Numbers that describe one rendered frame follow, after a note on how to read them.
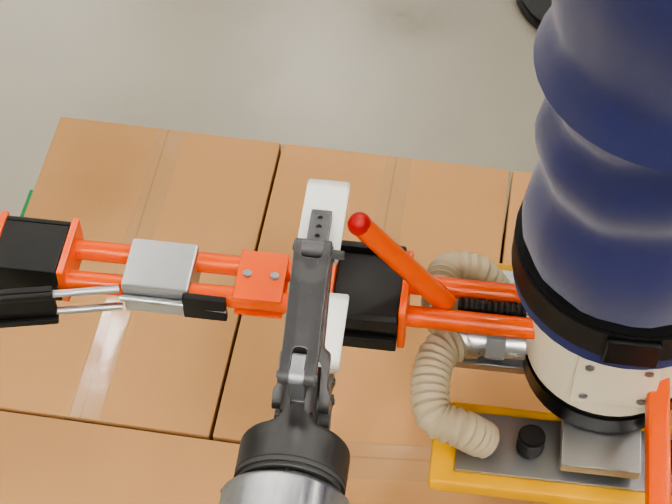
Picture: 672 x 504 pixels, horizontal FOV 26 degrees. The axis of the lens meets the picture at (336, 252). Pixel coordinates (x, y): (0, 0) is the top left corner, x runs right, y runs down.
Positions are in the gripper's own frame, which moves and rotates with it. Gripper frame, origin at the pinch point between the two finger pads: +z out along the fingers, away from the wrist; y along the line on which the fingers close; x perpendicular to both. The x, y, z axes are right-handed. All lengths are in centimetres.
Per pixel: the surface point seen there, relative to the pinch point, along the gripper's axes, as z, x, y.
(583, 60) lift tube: 14.9, 17.6, -7.6
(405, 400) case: 27, 5, 63
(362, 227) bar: 20.5, 0.5, 22.3
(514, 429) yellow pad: 14, 17, 45
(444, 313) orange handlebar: 19.3, 9.0, 33.4
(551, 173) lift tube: 15.6, 16.8, 6.5
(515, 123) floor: 162, 21, 158
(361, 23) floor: 190, -18, 157
